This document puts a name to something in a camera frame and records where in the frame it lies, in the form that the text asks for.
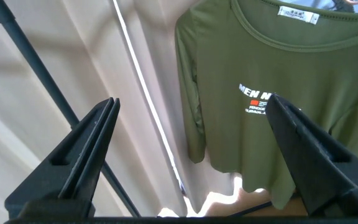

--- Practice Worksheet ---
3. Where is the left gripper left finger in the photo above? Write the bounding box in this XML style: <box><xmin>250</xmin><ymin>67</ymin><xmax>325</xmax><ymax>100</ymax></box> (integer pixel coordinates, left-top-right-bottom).
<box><xmin>4</xmin><ymin>96</ymin><xmax>121</xmax><ymax>219</ymax></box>

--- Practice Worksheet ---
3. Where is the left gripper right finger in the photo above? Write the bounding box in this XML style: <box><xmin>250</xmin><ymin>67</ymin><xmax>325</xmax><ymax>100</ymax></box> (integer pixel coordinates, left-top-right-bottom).
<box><xmin>265</xmin><ymin>94</ymin><xmax>358</xmax><ymax>217</ymax></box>

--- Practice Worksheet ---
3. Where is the green printed t-shirt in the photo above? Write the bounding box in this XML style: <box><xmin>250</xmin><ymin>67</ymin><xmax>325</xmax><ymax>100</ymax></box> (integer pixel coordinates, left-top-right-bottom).
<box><xmin>175</xmin><ymin>0</ymin><xmax>358</xmax><ymax>210</ymax></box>

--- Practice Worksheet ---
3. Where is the black clothes rack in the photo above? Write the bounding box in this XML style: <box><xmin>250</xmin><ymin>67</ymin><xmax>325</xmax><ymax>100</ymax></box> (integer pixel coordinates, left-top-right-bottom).
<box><xmin>0</xmin><ymin>0</ymin><xmax>275</xmax><ymax>218</ymax></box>

